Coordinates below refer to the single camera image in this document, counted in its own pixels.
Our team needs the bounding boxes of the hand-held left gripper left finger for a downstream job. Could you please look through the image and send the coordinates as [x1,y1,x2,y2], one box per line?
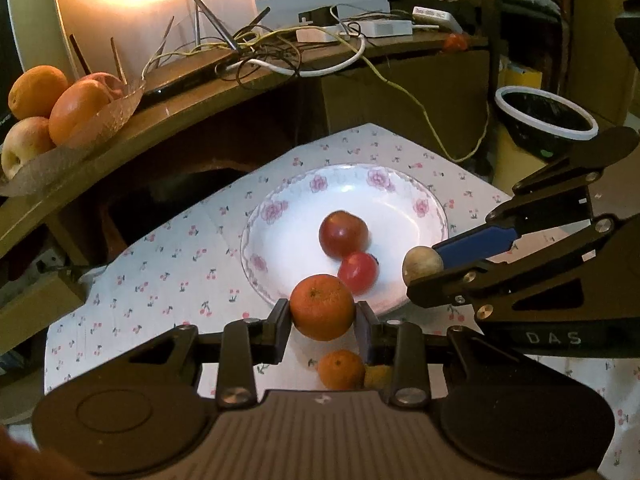
[100,299,292,408]

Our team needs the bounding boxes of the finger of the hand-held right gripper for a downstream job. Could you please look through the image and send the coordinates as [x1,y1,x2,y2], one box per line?
[406,214,640,333]
[432,126,640,270]

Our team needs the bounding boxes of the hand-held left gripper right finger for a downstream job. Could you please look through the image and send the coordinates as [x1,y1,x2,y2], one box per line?
[354,300,533,408]

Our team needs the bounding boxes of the small brown round fruit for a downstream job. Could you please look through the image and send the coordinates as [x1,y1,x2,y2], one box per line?
[402,246,445,287]

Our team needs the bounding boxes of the orange tangerine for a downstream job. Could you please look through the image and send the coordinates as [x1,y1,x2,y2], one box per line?
[290,274,357,341]
[317,350,367,391]

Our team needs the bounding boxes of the small yellowish brown fruit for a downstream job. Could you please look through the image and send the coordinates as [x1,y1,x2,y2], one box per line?
[364,364,393,391]

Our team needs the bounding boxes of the bright red tomato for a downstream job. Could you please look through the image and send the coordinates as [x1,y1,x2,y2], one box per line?
[337,251,379,296]

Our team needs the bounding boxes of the white floral plate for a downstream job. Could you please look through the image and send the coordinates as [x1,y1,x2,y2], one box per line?
[240,164,449,318]

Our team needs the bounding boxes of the large dark red tomato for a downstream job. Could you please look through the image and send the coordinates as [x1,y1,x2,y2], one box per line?
[319,211,370,260]

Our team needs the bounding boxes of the cherry print tablecloth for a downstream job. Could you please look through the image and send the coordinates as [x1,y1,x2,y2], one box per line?
[44,122,640,461]

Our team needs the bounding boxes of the yellow trash bin black bag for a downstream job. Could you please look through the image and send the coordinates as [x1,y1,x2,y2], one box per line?
[494,86,599,181]

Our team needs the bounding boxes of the yellow box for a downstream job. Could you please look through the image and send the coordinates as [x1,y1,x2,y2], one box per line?
[500,57,544,94]

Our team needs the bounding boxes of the white rectangular adapter box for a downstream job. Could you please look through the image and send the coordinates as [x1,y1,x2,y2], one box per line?
[360,20,414,39]

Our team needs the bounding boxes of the long white power strip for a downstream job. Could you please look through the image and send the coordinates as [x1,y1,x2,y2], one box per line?
[412,6,464,34]

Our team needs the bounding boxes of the dark wooden shelf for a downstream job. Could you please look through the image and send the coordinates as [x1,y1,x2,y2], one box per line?
[385,0,640,126]

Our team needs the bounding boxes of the wooden drawer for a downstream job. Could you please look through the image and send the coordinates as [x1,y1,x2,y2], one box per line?
[0,269,87,343]

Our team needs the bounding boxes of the small white power strip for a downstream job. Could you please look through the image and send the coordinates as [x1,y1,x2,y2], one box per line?
[296,25,352,44]

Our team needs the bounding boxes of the black router with antennas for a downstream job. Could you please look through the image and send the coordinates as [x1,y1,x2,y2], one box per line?
[69,0,272,98]

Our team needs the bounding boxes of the glass fruit bowl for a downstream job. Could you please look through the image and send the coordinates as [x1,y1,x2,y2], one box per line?
[0,77,147,198]

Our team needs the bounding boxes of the black power adapter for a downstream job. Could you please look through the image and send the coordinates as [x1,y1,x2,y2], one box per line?
[299,6,342,26]

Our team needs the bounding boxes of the red apple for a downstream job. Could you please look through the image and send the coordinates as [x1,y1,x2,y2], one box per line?
[82,72,126,101]

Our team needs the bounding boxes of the large orange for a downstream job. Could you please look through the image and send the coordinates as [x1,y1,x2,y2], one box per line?
[7,65,69,121]
[48,80,112,147]

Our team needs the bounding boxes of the pale yellow apple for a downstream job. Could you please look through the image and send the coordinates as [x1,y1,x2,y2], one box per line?
[1,116,57,181]

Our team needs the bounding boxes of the tangle of cables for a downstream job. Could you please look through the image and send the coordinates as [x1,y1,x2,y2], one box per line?
[142,25,491,163]

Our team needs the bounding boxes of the white cable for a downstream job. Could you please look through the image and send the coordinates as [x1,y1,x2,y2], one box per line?
[227,35,366,79]

